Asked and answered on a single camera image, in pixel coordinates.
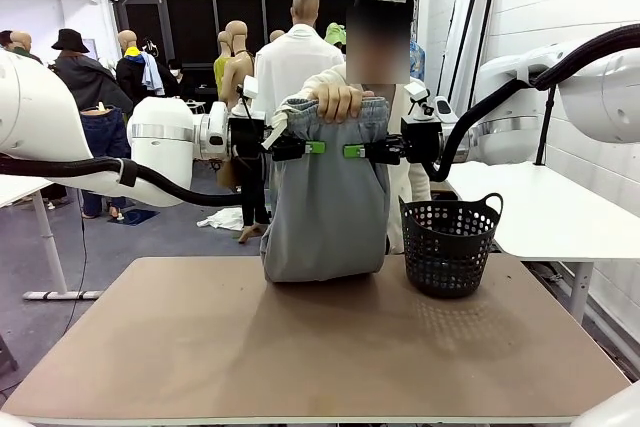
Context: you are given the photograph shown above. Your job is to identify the dark grey metal stand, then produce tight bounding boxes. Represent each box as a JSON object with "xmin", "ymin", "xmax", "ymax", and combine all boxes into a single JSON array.
[{"xmin": 0, "ymin": 331, "xmax": 20, "ymax": 377}]

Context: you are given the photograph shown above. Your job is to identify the wide white side table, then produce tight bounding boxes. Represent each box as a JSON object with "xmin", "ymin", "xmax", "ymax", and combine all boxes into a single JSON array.
[{"xmin": 442, "ymin": 161, "xmax": 640, "ymax": 326}]

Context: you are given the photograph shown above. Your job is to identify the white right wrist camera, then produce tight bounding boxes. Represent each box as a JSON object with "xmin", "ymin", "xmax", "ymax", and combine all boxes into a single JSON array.
[{"xmin": 403, "ymin": 80, "xmax": 435, "ymax": 121}]

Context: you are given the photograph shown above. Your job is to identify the person with white face mask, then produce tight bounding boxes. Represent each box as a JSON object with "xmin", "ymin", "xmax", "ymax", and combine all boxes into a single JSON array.
[{"xmin": 167, "ymin": 59, "xmax": 186, "ymax": 93}]

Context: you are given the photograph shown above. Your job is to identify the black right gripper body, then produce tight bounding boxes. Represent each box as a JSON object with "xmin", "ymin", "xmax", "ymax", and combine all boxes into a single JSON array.
[{"xmin": 401, "ymin": 116, "xmax": 444, "ymax": 165}]

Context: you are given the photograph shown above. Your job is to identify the mannequin in cream jacket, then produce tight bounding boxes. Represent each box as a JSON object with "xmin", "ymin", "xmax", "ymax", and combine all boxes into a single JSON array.
[{"xmin": 8, "ymin": 30, "xmax": 44, "ymax": 64}]

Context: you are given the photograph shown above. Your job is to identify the mannequin in yellow top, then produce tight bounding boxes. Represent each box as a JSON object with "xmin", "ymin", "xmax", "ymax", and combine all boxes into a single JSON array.
[{"xmin": 213, "ymin": 30, "xmax": 232, "ymax": 96}]

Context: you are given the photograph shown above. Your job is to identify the mannequin in white shirt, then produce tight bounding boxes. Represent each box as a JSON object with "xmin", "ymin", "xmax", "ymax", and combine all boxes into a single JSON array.
[{"xmin": 252, "ymin": 0, "xmax": 346, "ymax": 113}]

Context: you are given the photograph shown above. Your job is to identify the person's right hand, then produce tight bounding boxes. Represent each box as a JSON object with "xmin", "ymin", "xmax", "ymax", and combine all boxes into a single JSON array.
[{"xmin": 316, "ymin": 84, "xmax": 365, "ymax": 124}]

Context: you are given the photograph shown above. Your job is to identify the black framed white reflector panel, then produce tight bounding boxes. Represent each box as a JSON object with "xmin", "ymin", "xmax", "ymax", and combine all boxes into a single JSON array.
[
  {"xmin": 433, "ymin": 0, "xmax": 484, "ymax": 116},
  {"xmin": 464, "ymin": 0, "xmax": 500, "ymax": 121}
]

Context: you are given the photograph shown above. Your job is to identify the white table with T-foot leg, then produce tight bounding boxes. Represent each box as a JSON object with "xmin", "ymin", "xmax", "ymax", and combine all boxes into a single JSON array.
[{"xmin": 0, "ymin": 174, "xmax": 105, "ymax": 302}]

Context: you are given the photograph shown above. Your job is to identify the man in blue floral shirt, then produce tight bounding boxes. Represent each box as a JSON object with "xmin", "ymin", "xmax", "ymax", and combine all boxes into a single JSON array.
[{"xmin": 409, "ymin": 40, "xmax": 427, "ymax": 82}]

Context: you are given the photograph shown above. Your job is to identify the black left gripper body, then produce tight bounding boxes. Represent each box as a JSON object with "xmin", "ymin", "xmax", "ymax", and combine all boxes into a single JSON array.
[{"xmin": 229, "ymin": 116, "xmax": 274, "ymax": 161}]

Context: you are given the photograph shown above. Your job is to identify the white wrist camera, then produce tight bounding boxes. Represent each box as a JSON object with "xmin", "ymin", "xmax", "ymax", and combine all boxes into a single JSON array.
[
  {"xmin": 234, "ymin": 74, "xmax": 260, "ymax": 118},
  {"xmin": 403, "ymin": 80, "xmax": 435, "ymax": 121}
]

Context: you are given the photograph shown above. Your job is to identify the bare beige mannequin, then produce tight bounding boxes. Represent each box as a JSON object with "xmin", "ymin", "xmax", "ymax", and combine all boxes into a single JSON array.
[{"xmin": 218, "ymin": 20, "xmax": 271, "ymax": 244}]

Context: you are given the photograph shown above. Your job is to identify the person in blue jeans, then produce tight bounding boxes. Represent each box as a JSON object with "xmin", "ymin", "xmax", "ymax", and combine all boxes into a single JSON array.
[{"xmin": 78, "ymin": 104, "xmax": 133, "ymax": 221}]

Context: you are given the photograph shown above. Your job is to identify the person's right forearm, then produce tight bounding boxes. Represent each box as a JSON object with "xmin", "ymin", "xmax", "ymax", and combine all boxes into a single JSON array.
[{"xmin": 298, "ymin": 62, "xmax": 349, "ymax": 98}]

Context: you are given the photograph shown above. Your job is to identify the black perforated plastic basket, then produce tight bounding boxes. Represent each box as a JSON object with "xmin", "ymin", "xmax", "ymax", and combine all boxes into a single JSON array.
[{"xmin": 398, "ymin": 192, "xmax": 504, "ymax": 300}]

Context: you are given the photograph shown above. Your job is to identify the thin black floor cable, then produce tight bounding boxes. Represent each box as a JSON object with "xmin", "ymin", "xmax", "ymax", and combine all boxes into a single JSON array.
[{"xmin": 63, "ymin": 216, "xmax": 87, "ymax": 338}]

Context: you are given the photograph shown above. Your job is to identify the person in cream cardigan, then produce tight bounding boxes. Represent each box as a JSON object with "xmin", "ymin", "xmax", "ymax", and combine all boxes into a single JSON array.
[{"xmin": 298, "ymin": 0, "xmax": 432, "ymax": 256}]

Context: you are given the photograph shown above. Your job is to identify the grey training pants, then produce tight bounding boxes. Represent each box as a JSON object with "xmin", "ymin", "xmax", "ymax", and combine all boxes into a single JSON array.
[{"xmin": 259, "ymin": 96, "xmax": 392, "ymax": 284}]

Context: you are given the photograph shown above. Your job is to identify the person in black bucket hat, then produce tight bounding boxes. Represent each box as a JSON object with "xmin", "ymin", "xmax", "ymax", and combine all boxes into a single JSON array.
[{"xmin": 49, "ymin": 28, "xmax": 135, "ymax": 116}]

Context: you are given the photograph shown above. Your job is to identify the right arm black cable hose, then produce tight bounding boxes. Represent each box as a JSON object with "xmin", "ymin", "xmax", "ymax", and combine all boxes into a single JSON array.
[{"xmin": 424, "ymin": 24, "xmax": 640, "ymax": 183}]

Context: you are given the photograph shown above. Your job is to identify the white cloth on floor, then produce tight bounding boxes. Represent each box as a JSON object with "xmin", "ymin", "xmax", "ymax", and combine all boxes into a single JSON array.
[{"xmin": 197, "ymin": 209, "xmax": 246, "ymax": 232}]

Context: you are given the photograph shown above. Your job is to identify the mannequin with yellow scarf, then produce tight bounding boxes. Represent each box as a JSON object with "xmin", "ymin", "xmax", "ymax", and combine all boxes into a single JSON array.
[{"xmin": 115, "ymin": 29, "xmax": 169, "ymax": 103}]

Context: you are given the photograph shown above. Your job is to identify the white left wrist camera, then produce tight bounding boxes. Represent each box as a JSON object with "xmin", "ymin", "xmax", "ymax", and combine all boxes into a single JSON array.
[{"xmin": 234, "ymin": 74, "xmax": 260, "ymax": 118}]

